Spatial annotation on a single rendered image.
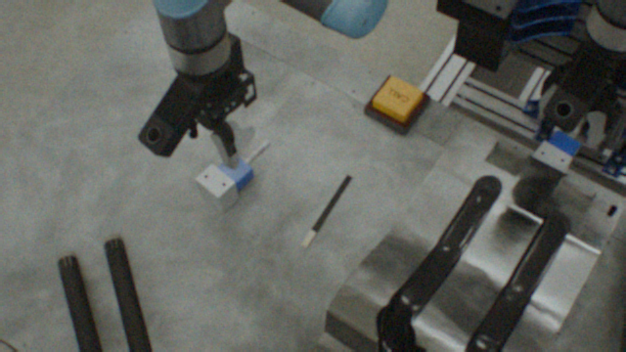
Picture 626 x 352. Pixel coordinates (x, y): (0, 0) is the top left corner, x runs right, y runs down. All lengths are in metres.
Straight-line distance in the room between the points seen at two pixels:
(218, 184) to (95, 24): 1.47
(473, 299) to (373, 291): 0.14
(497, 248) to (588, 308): 0.17
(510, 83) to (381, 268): 1.15
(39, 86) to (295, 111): 1.31
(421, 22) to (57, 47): 1.12
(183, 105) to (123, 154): 0.34
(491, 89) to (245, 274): 1.08
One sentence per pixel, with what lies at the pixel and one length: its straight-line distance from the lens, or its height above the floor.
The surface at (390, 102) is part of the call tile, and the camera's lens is 1.29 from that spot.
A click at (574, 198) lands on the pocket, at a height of 0.86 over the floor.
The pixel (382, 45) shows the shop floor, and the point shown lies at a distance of 2.44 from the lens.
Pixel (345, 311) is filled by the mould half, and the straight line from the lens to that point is 1.02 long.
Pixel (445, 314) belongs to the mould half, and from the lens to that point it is 1.04.
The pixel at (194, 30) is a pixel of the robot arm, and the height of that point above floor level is 1.21.
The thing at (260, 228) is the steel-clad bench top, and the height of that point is 0.80.
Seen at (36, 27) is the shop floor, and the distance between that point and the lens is 2.66.
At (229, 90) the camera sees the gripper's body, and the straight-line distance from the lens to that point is 1.03.
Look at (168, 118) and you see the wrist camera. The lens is 1.01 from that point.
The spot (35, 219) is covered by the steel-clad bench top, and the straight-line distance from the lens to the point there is 1.31.
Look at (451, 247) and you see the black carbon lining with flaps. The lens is 1.13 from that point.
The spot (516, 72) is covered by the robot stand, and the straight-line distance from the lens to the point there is 2.16.
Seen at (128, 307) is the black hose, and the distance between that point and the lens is 1.14.
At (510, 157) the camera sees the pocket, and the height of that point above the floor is 0.87.
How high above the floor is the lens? 1.89
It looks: 60 degrees down
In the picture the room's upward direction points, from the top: 3 degrees counter-clockwise
